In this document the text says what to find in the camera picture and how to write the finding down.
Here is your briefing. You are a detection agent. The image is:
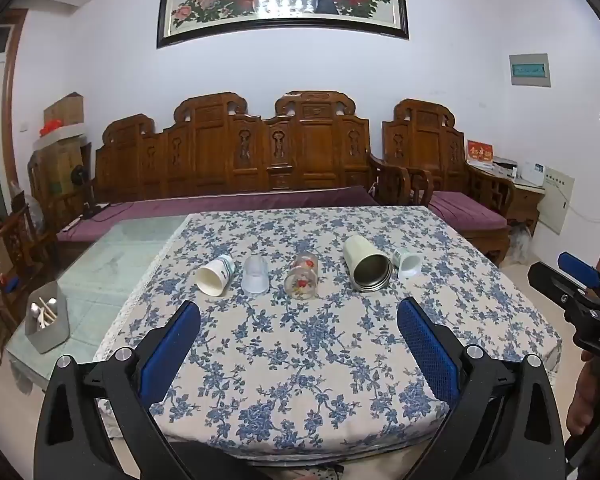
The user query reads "long purple seat cushion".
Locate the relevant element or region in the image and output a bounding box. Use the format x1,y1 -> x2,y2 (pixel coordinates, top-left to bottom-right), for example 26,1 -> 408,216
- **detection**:
55,184 -> 381,247

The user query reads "wall electrical panel box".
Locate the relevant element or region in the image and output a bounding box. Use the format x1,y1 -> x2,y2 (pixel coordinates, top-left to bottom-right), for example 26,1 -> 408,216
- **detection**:
508,52 -> 552,88

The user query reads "white printer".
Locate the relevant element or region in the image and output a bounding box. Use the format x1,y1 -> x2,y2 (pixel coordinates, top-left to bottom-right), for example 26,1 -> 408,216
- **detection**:
492,156 -> 519,180

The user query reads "black fan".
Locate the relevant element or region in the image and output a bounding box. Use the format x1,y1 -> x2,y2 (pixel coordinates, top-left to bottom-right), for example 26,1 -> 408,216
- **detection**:
69,164 -> 95,213

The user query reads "short purple seat cushion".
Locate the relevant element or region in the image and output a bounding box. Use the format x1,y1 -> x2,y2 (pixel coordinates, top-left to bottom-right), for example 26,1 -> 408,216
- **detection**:
429,190 -> 509,232

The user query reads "small white paper cup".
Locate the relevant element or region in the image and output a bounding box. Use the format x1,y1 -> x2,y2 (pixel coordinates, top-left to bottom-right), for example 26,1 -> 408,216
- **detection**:
392,247 -> 424,281

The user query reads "small cardboard box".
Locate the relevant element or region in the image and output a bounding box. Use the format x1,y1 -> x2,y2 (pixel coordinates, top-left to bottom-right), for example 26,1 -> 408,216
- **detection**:
43,92 -> 85,137

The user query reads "white box device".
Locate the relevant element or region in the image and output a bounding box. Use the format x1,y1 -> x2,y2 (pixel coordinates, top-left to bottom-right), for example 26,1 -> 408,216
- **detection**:
522,160 -> 549,186

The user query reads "carved wooden armchair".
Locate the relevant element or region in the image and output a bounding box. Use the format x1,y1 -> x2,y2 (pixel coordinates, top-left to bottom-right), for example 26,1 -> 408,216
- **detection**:
379,98 -> 515,267

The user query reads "wooden side chair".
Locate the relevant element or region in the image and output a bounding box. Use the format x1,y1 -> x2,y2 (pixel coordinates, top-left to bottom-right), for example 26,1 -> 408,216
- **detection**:
0,199 -> 57,363

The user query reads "person's right hand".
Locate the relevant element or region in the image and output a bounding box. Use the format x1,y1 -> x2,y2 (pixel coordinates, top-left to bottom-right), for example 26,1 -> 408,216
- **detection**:
566,349 -> 600,437

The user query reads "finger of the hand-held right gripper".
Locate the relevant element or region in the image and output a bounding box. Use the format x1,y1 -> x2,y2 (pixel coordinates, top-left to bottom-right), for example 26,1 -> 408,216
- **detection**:
558,251 -> 600,303
527,261 -> 590,313

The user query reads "wooden door frame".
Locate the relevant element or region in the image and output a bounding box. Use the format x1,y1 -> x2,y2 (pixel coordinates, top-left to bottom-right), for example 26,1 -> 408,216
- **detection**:
0,9 -> 29,193

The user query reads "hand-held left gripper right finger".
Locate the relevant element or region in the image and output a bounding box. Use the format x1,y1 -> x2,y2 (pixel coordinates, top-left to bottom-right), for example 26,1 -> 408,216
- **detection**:
396,296 -> 566,480

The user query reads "grey utensil holder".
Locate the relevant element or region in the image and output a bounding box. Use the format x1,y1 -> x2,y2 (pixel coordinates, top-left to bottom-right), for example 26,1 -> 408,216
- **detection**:
24,280 -> 70,354

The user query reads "clear plastic cup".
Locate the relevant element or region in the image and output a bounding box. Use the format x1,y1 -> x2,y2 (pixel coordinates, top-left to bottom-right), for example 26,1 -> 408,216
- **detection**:
241,255 -> 271,295

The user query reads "red gift box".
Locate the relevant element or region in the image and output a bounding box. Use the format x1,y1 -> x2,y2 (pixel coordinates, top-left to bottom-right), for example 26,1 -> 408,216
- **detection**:
466,139 -> 494,165

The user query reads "white green-print paper cup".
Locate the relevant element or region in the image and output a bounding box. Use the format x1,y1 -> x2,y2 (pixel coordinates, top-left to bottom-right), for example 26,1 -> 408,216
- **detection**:
196,254 -> 236,296

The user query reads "carved wooden sofa bench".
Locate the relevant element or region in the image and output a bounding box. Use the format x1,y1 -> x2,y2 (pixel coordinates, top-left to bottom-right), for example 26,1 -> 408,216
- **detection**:
91,90 -> 413,211

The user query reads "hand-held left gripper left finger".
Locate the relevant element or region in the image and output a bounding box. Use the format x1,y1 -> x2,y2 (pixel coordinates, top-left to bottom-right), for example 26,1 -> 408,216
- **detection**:
34,300 -> 201,480

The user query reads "wooden side table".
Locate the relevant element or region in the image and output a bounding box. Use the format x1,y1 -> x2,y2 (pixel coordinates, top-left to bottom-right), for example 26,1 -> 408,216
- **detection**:
504,179 -> 546,237

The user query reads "blue floral tablecloth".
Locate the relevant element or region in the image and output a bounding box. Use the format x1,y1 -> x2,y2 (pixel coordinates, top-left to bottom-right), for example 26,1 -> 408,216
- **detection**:
93,205 -> 563,462

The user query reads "clear plastic bag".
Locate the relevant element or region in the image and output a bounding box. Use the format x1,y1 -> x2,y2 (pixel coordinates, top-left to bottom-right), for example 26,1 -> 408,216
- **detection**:
508,224 -> 536,267

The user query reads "floral glass cup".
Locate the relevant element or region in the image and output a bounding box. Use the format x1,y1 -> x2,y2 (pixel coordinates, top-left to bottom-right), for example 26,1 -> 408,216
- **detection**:
284,253 -> 320,301

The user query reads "large cardboard box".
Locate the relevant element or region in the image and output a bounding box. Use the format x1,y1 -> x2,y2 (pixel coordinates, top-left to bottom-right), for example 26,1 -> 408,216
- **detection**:
29,137 -> 90,197

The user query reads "cream steel tumbler cup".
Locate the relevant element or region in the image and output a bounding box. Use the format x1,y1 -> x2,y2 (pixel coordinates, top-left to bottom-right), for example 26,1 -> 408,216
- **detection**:
343,234 -> 394,292

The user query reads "beige wall cabinet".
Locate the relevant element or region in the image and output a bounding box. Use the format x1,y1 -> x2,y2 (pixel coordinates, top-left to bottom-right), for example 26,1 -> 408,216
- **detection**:
543,164 -> 576,235

